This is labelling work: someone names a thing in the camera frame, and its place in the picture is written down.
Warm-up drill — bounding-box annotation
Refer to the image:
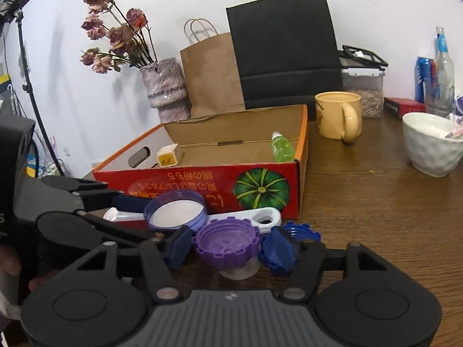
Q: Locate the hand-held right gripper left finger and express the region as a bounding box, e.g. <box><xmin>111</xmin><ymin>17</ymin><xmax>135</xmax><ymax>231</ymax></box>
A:
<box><xmin>73</xmin><ymin>225</ymin><xmax>194</xmax><ymax>304</ymax></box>

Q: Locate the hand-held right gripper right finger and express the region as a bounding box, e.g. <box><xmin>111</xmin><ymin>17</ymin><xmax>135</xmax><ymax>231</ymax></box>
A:
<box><xmin>261</xmin><ymin>225</ymin><xmax>390</xmax><ymax>304</ymax></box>

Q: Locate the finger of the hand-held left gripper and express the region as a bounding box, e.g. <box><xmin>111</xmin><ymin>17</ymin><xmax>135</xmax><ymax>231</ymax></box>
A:
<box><xmin>76</xmin><ymin>211</ymin><xmax>166</xmax><ymax>250</ymax></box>
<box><xmin>41</xmin><ymin>175</ymin><xmax>153</xmax><ymax>213</ymax></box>

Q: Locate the blue-rimmed white lid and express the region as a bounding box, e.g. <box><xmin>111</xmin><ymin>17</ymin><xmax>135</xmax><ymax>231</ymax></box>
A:
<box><xmin>144</xmin><ymin>190</ymin><xmax>208</xmax><ymax>232</ymax></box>

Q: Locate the blue ribbed bottle cap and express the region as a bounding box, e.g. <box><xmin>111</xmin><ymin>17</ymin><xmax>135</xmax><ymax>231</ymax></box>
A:
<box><xmin>258</xmin><ymin>222</ymin><xmax>322</xmax><ymax>278</ymax></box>

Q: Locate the purple ribbed bottle cap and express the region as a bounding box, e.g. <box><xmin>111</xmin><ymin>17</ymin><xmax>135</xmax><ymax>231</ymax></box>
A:
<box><xmin>193</xmin><ymin>218</ymin><xmax>262</xmax><ymax>270</ymax></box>

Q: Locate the red pumpkin-print cardboard box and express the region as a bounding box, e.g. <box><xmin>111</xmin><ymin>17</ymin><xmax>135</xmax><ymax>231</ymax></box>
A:
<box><xmin>91</xmin><ymin>104</ymin><xmax>309</xmax><ymax>221</ymax></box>

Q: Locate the person's left hand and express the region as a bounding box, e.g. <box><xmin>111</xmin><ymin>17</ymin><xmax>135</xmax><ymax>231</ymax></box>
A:
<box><xmin>0</xmin><ymin>244</ymin><xmax>61</xmax><ymax>293</ymax></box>

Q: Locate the small white yellow-label box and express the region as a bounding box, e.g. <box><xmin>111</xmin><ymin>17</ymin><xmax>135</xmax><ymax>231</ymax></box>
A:
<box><xmin>157</xmin><ymin>144</ymin><xmax>185</xmax><ymax>167</ymax></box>

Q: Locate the small green bottle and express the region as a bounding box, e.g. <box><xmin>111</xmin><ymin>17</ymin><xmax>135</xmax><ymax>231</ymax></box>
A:
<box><xmin>271</xmin><ymin>132</ymin><xmax>295</xmax><ymax>163</ymax></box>

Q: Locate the black light stand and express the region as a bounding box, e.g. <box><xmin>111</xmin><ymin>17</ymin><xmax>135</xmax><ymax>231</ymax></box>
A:
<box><xmin>12</xmin><ymin>9</ymin><xmax>66</xmax><ymax>177</ymax></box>

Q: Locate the pink white ceramic vase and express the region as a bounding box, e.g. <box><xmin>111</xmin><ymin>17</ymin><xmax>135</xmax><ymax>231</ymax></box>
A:
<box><xmin>140</xmin><ymin>57</ymin><xmax>192</xmax><ymax>123</ymax></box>

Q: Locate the yellow ceramic mug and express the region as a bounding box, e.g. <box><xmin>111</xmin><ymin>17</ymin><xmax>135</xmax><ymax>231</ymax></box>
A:
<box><xmin>314</xmin><ymin>91</ymin><xmax>363</xmax><ymax>146</ymax></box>

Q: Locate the brown paper bag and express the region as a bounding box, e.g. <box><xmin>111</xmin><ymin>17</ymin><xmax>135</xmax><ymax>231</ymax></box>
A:
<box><xmin>180</xmin><ymin>19</ymin><xmax>247</xmax><ymax>118</ymax></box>

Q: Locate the dried pink flower bouquet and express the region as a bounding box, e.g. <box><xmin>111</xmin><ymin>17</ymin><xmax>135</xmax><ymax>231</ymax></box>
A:
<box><xmin>80</xmin><ymin>0</ymin><xmax>158</xmax><ymax>75</ymax></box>

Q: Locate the white ceramic bowl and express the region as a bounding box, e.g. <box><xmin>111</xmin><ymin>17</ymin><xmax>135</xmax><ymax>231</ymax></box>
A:
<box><xmin>402</xmin><ymin>112</ymin><xmax>463</xmax><ymax>178</ymax></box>

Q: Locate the clear black-lidded food container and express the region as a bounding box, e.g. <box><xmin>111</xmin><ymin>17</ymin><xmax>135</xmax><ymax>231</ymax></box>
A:
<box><xmin>338</xmin><ymin>44</ymin><xmax>389</xmax><ymax>119</ymax></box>

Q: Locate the small red box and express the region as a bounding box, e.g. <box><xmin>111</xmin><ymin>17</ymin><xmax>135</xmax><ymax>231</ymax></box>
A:
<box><xmin>383</xmin><ymin>97</ymin><xmax>427</xmax><ymax>119</ymax></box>

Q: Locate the black paper bag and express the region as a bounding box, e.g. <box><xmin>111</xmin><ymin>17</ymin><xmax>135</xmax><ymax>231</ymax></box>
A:
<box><xmin>226</xmin><ymin>0</ymin><xmax>343</xmax><ymax>121</ymax></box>

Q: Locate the pink spoon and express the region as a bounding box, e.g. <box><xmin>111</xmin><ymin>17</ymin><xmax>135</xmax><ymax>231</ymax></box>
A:
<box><xmin>444</xmin><ymin>122</ymin><xmax>463</xmax><ymax>140</ymax></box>

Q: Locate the blue drink can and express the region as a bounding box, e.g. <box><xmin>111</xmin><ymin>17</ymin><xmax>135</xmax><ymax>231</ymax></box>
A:
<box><xmin>414</xmin><ymin>57</ymin><xmax>436</xmax><ymax>104</ymax></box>

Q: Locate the purple plastic packet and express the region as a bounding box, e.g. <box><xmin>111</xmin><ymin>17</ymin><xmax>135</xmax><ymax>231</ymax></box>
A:
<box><xmin>452</xmin><ymin>95</ymin><xmax>463</xmax><ymax>125</ymax></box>

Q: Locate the clear glass bottle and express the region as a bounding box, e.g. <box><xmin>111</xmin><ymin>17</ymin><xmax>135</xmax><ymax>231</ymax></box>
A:
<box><xmin>424</xmin><ymin>27</ymin><xmax>455</xmax><ymax>118</ymax></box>

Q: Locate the cluttered wire rack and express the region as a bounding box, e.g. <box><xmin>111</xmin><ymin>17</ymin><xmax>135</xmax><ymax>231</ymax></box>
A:
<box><xmin>25</xmin><ymin>135</ymin><xmax>67</xmax><ymax>179</ymax></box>

